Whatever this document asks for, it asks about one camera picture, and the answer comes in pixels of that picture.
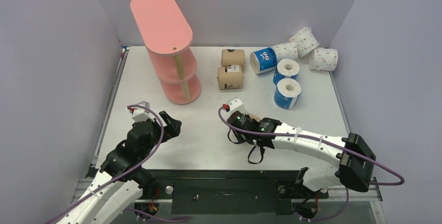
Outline white dotted roll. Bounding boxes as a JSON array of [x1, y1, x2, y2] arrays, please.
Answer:
[[289, 27, 320, 57], [308, 47, 338, 71], [271, 42, 298, 61]]

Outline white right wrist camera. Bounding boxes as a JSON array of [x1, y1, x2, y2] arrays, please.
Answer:
[[226, 97, 248, 114]]

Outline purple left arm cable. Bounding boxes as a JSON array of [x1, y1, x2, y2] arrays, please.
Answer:
[[45, 104, 189, 224]]

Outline brown wrapped roll front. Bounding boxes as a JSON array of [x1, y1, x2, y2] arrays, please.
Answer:
[[217, 65, 243, 90]]

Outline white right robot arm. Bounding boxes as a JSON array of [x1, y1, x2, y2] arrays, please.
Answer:
[[226, 110, 376, 196]]

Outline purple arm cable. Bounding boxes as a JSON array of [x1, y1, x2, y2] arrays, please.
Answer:
[[217, 106, 405, 222], [45, 104, 189, 224]]

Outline white dotted roll right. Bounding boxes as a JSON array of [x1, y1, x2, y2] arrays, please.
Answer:
[[308, 47, 338, 71]]

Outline blue roll lying sideways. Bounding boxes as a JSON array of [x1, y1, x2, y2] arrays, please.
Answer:
[[250, 47, 278, 75]]

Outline white dotted roll top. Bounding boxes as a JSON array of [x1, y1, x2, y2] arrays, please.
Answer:
[[289, 27, 320, 57]]

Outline white dotted roll left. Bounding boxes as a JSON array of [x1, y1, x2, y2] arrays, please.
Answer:
[[271, 42, 298, 61]]

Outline blue wrapped roll middle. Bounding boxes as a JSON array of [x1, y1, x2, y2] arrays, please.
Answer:
[[273, 58, 300, 85]]

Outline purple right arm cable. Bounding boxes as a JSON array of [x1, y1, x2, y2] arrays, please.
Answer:
[[217, 106, 405, 222]]

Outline blue roll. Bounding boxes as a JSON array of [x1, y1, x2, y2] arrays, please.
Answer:
[[274, 78, 302, 109], [273, 58, 300, 85]]

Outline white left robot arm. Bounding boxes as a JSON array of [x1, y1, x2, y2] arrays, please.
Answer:
[[58, 104, 182, 223]]

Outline blue roll front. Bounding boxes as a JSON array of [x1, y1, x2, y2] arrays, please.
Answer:
[[274, 78, 302, 109]]

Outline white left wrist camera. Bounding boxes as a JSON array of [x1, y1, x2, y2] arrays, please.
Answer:
[[129, 101, 151, 122]]

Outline pink three-tier shelf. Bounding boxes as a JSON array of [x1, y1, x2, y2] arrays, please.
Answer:
[[130, 0, 201, 105]]

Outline brown paper roll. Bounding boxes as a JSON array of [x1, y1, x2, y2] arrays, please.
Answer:
[[248, 113, 262, 121]]

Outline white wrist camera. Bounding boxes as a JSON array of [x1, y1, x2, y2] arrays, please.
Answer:
[[226, 97, 248, 114], [129, 101, 151, 122]]

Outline brown wrapped roll rear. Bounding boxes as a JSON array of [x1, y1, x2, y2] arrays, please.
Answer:
[[220, 49, 245, 70]]

